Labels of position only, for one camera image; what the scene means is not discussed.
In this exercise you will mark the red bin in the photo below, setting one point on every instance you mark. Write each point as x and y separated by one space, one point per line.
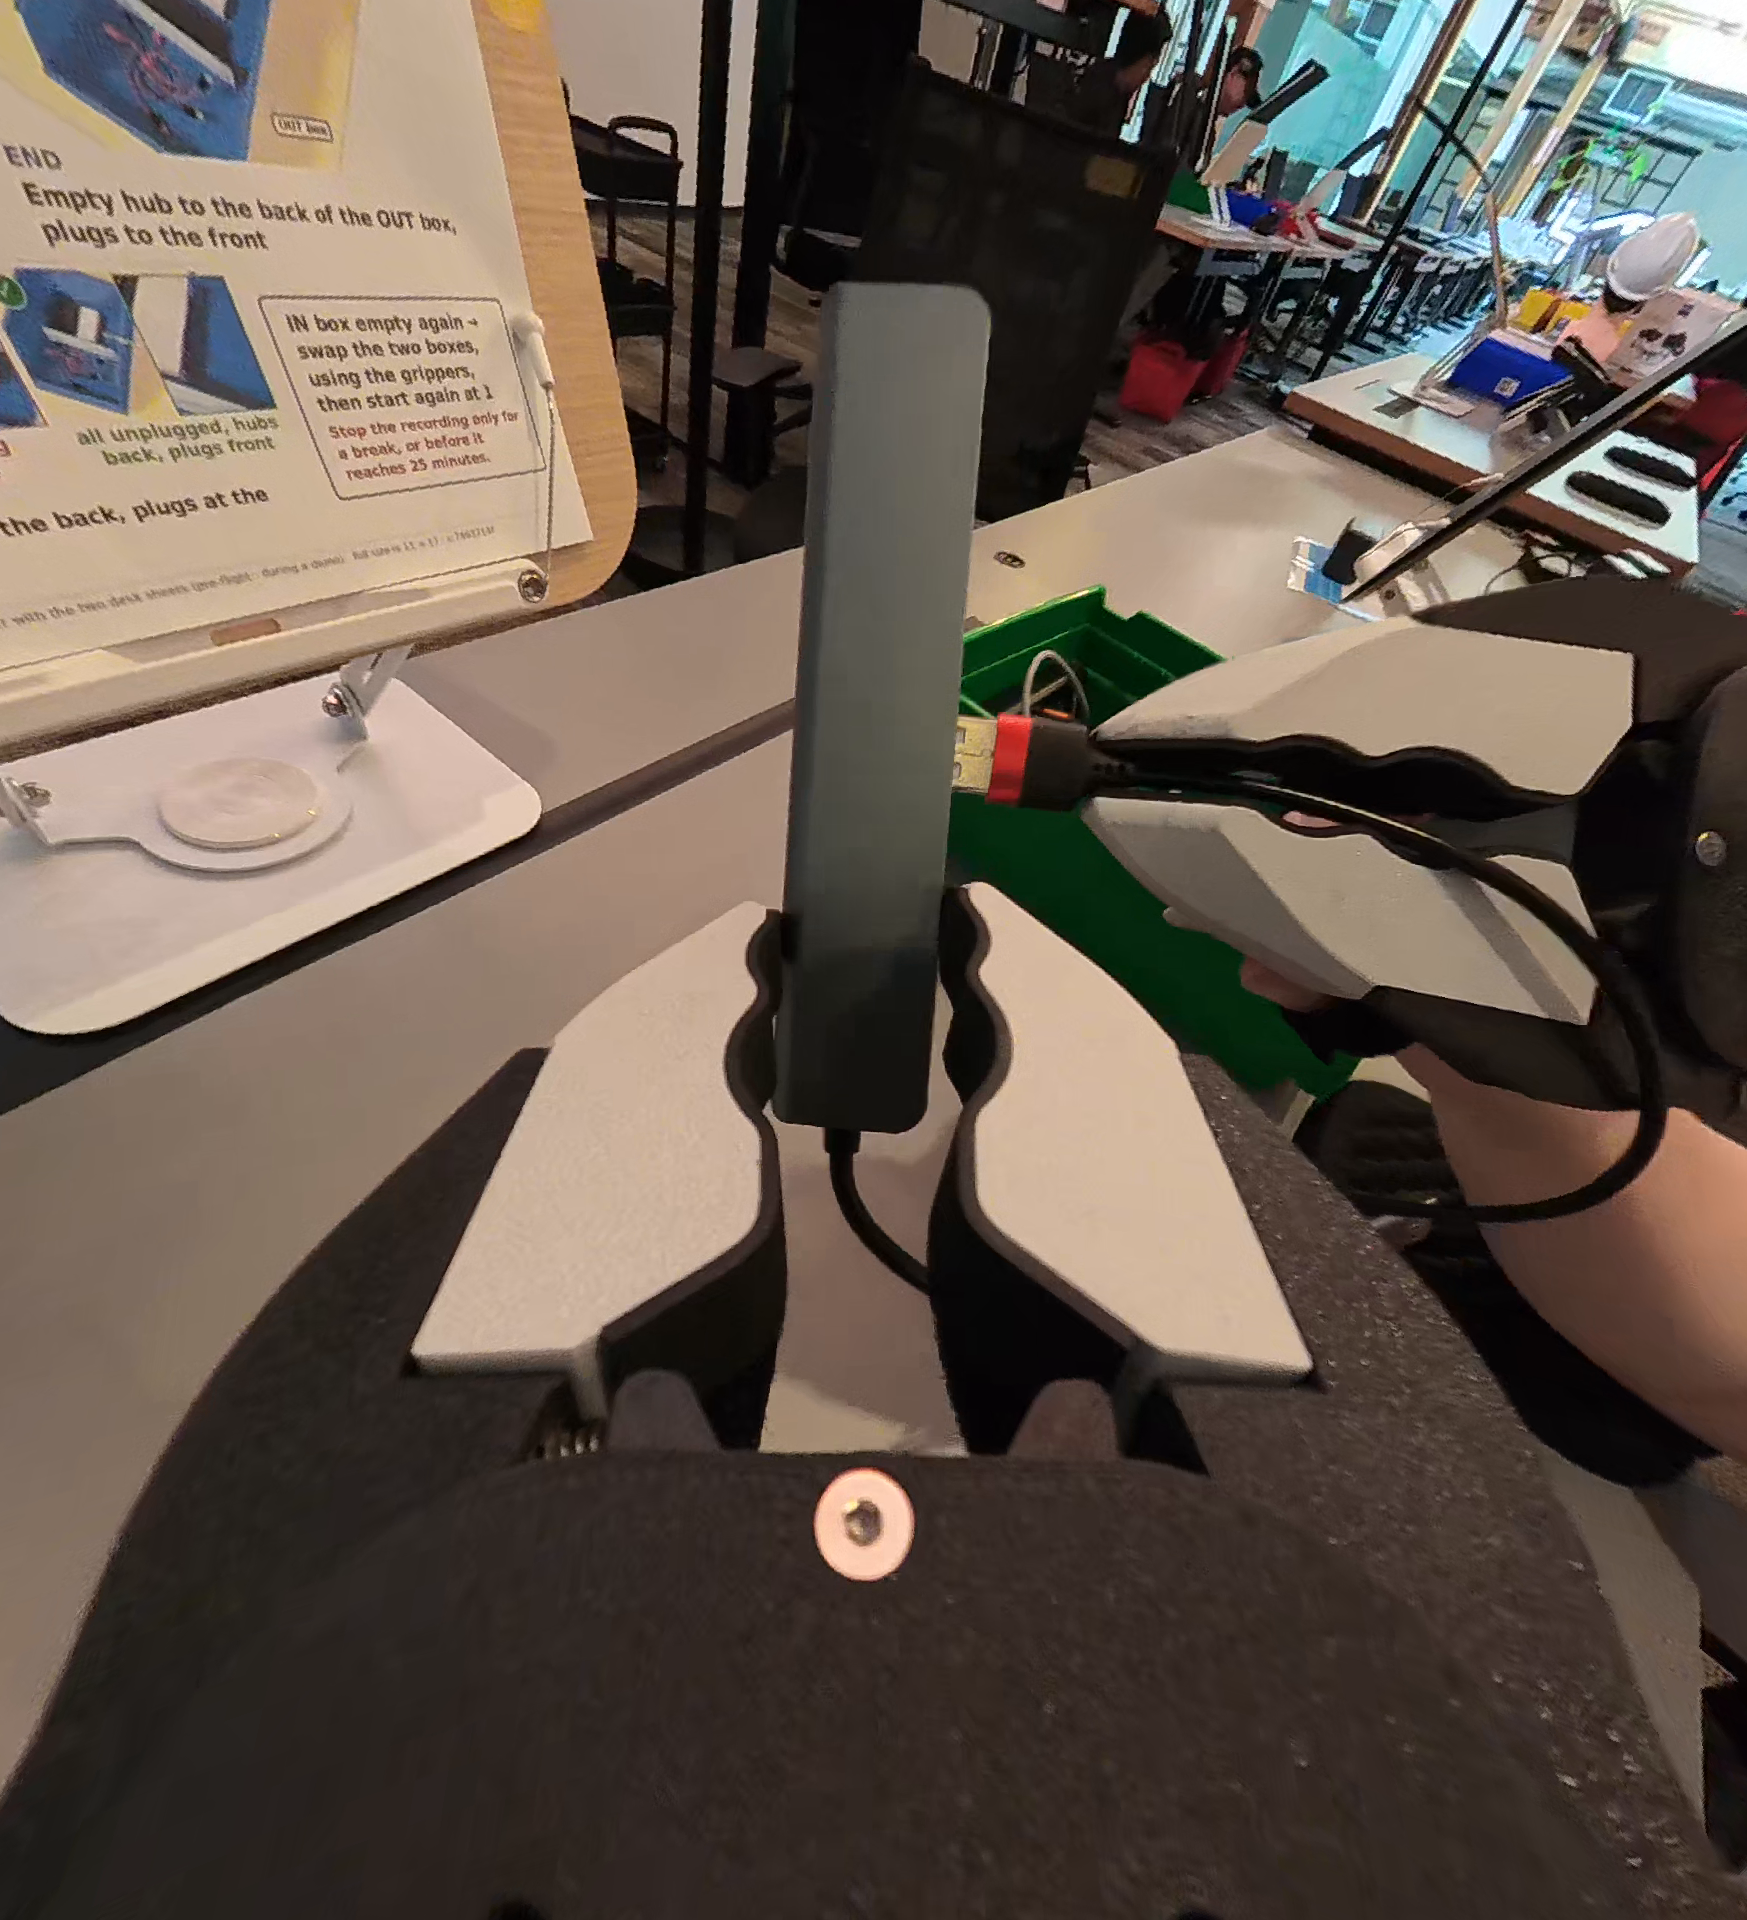
1161 380

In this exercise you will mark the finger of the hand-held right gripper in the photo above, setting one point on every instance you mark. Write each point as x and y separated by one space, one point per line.
1337 915
1398 698

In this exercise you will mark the person's right hand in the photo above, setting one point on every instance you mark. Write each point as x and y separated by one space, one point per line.
1518 1156

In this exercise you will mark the green plastic bin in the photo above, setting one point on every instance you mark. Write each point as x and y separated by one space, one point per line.
1097 915

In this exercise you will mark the white metal board stand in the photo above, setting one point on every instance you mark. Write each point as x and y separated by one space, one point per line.
243 869

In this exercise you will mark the blue box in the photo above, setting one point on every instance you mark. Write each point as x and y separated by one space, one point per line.
1504 370

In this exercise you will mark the person's right forearm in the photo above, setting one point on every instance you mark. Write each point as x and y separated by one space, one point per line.
1683 1289

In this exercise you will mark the white hard hat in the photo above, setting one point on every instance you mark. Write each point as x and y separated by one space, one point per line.
1653 256

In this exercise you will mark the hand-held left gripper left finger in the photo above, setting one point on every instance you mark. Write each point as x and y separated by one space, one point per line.
617 1140

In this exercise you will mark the grey usb hub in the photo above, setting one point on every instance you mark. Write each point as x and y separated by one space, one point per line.
880 675

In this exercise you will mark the black utility cart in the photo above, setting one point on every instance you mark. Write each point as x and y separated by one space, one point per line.
639 226

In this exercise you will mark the instruction sheet board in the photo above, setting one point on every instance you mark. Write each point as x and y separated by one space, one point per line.
214 375

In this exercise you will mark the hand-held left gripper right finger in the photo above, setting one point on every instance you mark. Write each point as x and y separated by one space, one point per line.
1114 1169

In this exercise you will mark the black tilted board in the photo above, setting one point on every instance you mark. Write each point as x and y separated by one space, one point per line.
1592 435

